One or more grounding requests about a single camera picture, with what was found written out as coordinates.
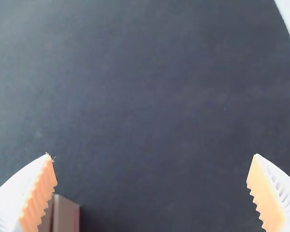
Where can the black mat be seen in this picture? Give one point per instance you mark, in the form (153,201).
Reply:
(145,96)

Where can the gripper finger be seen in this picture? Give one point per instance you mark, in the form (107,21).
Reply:
(275,198)
(21,193)

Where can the cardboard box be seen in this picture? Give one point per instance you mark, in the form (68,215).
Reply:
(65,215)

